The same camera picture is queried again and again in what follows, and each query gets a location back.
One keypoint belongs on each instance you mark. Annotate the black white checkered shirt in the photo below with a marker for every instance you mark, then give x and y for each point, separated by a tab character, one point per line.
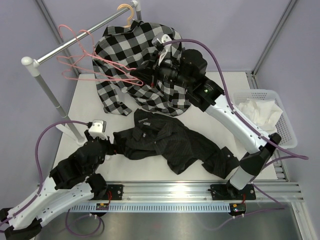
126	62

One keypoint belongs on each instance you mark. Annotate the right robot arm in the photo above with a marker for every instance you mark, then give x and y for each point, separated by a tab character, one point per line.
209	97

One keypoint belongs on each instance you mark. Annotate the white plastic basket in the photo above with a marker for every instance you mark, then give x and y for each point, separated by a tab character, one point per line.
284	127

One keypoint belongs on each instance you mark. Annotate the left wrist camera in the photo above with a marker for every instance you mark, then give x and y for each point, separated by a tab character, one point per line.
98	129

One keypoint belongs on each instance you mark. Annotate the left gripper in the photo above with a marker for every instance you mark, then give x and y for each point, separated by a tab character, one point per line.
107	142

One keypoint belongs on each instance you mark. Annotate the white slotted cable duct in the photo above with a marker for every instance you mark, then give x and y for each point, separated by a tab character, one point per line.
119	207

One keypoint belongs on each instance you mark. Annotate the black pinstripe shirt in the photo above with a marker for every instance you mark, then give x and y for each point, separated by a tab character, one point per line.
155	134

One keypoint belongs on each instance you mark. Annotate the aluminium mounting rail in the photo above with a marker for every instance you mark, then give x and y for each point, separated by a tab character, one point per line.
202	191

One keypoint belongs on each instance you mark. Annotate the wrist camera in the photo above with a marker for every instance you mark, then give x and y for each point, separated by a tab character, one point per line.
158	42
98	129

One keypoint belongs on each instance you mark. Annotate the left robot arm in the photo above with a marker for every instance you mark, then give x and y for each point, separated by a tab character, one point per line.
73	181

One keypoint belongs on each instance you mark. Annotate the metal clothes rack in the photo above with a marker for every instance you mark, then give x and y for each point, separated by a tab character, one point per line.
32	64

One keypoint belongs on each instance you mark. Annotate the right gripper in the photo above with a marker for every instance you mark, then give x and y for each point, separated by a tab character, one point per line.
149	71

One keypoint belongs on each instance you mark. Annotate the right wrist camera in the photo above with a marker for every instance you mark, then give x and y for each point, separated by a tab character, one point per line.
158	42

